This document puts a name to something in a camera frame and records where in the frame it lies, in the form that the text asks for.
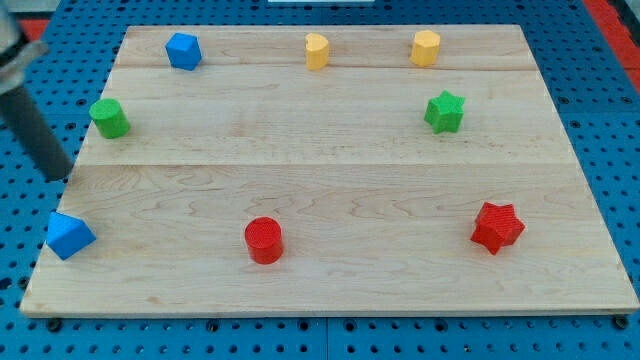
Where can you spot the yellow heart block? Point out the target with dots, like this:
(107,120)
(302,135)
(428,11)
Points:
(317,49)

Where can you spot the silver rod mount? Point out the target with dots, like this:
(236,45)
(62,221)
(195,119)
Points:
(17,51)

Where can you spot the red cylinder block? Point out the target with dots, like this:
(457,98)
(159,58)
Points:
(263,237)

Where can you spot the wooden board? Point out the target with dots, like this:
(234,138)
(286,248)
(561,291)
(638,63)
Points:
(376,210)

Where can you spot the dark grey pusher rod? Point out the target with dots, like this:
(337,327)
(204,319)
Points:
(34,134)

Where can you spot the blue cube block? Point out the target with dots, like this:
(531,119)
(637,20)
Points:
(183,51)

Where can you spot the green cylinder block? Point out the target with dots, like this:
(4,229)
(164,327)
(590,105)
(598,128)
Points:
(109,118)

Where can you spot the blue triangle block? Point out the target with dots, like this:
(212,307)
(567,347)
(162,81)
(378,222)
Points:
(67,235)

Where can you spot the red star block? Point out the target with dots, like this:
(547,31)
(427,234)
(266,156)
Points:
(497,226)

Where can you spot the green star block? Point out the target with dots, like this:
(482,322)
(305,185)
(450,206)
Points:
(445,112)

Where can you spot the yellow hexagon block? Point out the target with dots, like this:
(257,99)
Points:
(425,48)

